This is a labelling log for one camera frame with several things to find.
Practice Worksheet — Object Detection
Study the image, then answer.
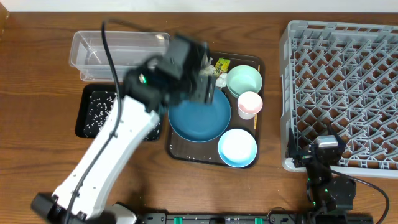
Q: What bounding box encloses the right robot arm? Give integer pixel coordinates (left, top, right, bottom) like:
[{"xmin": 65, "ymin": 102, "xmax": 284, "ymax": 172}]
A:
[{"xmin": 286, "ymin": 126, "xmax": 356, "ymax": 223}]

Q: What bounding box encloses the black waste tray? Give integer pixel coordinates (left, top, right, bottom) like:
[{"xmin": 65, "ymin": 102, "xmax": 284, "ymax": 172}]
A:
[{"xmin": 74, "ymin": 83, "xmax": 162, "ymax": 141}]

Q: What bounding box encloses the dark blue plate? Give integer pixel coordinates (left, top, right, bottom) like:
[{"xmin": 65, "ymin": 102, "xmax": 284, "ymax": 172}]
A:
[{"xmin": 168, "ymin": 89, "xmax": 231, "ymax": 142}]

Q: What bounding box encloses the yellow green snack wrapper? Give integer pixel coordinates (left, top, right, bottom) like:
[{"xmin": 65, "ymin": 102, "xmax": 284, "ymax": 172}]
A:
[{"xmin": 215, "ymin": 58, "xmax": 230, "ymax": 77}]

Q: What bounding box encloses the mint green bowl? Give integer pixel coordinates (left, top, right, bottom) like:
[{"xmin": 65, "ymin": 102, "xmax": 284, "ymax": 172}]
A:
[{"xmin": 226, "ymin": 65, "xmax": 262, "ymax": 98}]

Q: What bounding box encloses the light blue bowl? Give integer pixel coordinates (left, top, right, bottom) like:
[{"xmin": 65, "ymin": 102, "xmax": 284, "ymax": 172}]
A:
[{"xmin": 218, "ymin": 129, "xmax": 257, "ymax": 168}]

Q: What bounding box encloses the dark brown serving tray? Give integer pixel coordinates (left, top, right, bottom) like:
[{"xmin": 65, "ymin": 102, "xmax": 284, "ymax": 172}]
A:
[{"xmin": 165, "ymin": 51, "xmax": 266, "ymax": 170}]

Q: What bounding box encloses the pink cup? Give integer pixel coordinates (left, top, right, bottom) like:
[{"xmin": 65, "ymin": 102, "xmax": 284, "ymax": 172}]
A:
[{"xmin": 237, "ymin": 91, "xmax": 263, "ymax": 120}]

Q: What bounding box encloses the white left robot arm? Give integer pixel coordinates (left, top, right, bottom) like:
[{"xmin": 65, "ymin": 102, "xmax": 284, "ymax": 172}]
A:
[{"xmin": 30, "ymin": 35, "xmax": 215, "ymax": 223}]

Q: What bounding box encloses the clear plastic bin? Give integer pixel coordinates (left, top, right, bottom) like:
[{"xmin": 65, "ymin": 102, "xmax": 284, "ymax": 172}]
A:
[{"xmin": 69, "ymin": 31, "xmax": 170, "ymax": 82}]

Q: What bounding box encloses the white tissue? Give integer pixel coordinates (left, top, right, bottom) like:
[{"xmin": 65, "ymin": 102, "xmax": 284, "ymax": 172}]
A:
[{"xmin": 199, "ymin": 58, "xmax": 228, "ymax": 88}]

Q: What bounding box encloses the wooden chopstick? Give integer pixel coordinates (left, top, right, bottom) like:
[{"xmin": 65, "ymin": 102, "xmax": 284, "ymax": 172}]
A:
[{"xmin": 253, "ymin": 64, "xmax": 261, "ymax": 130}]

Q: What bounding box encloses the pile of rice grains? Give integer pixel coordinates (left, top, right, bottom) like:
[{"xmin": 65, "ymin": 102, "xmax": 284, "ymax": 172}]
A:
[{"xmin": 84, "ymin": 93, "xmax": 162, "ymax": 140}]

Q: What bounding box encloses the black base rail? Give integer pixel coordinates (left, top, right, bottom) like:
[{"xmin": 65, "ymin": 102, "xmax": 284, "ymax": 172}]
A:
[{"xmin": 139, "ymin": 212, "xmax": 374, "ymax": 224}]

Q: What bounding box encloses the grey dishwasher rack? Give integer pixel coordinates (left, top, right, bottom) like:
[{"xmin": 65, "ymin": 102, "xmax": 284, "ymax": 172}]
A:
[{"xmin": 279, "ymin": 20, "xmax": 397, "ymax": 179}]

